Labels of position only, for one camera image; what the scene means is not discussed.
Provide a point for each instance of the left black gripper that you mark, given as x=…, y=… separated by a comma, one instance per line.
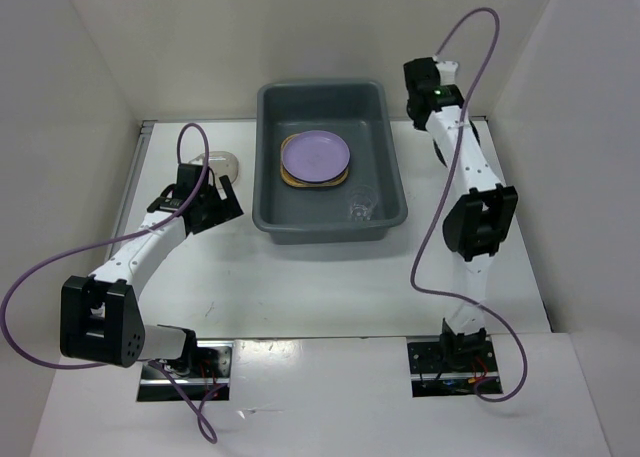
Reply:
x=227, y=208

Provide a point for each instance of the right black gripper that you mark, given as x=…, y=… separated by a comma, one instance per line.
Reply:
x=417, y=124

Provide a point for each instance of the clear square small dish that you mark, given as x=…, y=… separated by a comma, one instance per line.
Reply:
x=221, y=163

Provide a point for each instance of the black round plate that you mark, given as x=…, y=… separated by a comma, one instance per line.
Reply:
x=439, y=153

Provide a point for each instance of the woven bamboo square tray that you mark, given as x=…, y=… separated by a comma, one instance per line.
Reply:
x=290, y=181

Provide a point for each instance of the purple round plate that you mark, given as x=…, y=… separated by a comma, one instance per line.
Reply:
x=315, y=157

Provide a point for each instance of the clear plastic cup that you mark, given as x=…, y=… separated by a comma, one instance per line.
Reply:
x=362, y=202

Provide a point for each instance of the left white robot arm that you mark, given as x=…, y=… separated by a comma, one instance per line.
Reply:
x=100, y=316

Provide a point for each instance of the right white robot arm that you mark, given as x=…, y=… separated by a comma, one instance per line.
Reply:
x=483, y=209

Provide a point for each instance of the grey plastic bin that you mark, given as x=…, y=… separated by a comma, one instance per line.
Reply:
x=354, y=110

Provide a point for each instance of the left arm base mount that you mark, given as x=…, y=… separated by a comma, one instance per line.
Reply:
x=208, y=375

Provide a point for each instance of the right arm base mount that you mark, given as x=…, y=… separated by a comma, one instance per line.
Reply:
x=431, y=376

